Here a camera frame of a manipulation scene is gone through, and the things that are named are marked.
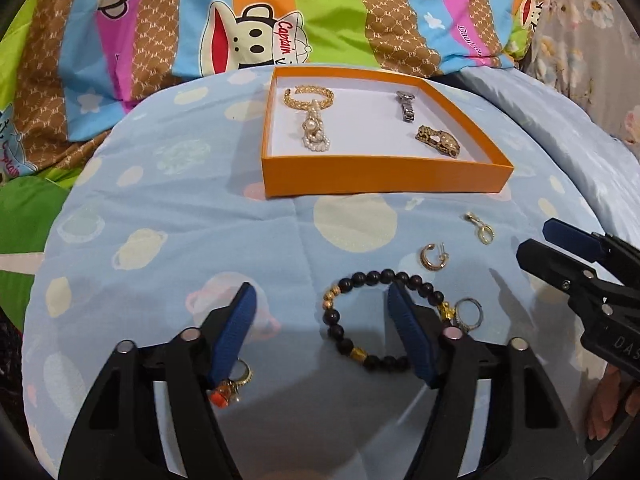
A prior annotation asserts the gold wrist watch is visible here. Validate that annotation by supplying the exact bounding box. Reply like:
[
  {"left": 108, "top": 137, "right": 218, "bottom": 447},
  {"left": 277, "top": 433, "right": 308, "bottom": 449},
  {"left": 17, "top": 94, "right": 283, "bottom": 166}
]
[{"left": 416, "top": 126, "right": 461, "bottom": 158}]

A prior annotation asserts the silver wrist watch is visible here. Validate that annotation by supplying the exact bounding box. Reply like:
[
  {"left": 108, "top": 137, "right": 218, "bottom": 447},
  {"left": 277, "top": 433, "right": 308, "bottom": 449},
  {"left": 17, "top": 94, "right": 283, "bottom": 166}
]
[{"left": 396, "top": 91, "right": 416, "bottom": 122}]

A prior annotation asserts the white pearl bracelet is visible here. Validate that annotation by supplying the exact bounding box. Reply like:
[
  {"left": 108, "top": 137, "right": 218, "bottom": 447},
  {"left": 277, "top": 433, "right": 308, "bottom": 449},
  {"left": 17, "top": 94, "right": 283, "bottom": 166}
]
[{"left": 299, "top": 98, "right": 332, "bottom": 153}]

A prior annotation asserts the gold chain bangle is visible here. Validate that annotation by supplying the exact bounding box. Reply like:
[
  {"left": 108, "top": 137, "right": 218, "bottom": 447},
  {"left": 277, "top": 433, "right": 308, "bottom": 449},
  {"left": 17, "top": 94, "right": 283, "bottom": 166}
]
[{"left": 283, "top": 84, "right": 335, "bottom": 112}]

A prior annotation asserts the person's right hand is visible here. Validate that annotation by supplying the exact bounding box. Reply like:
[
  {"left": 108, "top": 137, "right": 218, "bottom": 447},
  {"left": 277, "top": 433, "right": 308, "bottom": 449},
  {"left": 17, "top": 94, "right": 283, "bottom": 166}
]
[{"left": 586, "top": 364, "right": 639, "bottom": 441}]

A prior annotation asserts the small gold hoop earring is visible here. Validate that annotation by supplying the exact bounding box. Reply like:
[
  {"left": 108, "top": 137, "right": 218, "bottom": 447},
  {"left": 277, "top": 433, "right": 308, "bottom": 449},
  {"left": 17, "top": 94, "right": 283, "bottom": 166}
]
[{"left": 419, "top": 243, "right": 449, "bottom": 272}]

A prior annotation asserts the grey floral pillow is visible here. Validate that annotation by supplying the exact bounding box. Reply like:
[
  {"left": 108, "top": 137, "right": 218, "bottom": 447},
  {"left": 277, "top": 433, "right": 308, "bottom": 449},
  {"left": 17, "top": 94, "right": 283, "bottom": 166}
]
[{"left": 524, "top": 0, "right": 639, "bottom": 154}]

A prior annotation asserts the light blue planet blanket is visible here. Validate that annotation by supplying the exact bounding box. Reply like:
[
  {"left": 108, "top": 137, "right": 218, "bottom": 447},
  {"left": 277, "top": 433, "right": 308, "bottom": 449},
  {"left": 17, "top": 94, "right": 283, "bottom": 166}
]
[{"left": 23, "top": 68, "right": 639, "bottom": 479}]

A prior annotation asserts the green plush cushion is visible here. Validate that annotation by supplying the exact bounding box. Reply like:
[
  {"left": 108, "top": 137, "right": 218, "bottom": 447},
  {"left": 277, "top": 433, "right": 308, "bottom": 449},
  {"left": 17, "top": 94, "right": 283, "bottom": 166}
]
[{"left": 1, "top": 176, "right": 73, "bottom": 332}]

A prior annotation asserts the orange shallow cardboard box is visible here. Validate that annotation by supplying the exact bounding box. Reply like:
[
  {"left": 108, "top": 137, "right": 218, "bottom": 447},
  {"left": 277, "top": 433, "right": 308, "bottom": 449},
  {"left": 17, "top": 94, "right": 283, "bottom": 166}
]
[{"left": 262, "top": 65, "right": 514, "bottom": 197}]

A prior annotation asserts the colourful monkey cartoon quilt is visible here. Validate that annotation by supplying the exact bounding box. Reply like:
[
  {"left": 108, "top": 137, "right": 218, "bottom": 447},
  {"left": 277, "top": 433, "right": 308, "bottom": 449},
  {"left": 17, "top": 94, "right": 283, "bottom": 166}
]
[{"left": 1, "top": 0, "right": 544, "bottom": 179}]

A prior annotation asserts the silver ring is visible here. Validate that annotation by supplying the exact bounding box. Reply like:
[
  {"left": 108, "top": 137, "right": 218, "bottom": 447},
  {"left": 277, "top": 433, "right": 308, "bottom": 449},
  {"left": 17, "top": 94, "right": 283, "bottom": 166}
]
[{"left": 451, "top": 297, "right": 485, "bottom": 334}]

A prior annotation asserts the gold ring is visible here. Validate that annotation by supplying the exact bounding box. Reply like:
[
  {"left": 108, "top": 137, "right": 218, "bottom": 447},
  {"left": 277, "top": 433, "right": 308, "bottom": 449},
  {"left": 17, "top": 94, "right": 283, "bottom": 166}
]
[{"left": 207, "top": 357, "right": 254, "bottom": 410}]

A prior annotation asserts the black bead bracelet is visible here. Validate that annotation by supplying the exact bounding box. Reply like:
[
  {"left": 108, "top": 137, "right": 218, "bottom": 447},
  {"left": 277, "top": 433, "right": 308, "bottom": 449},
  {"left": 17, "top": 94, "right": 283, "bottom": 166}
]
[{"left": 321, "top": 268, "right": 454, "bottom": 374}]

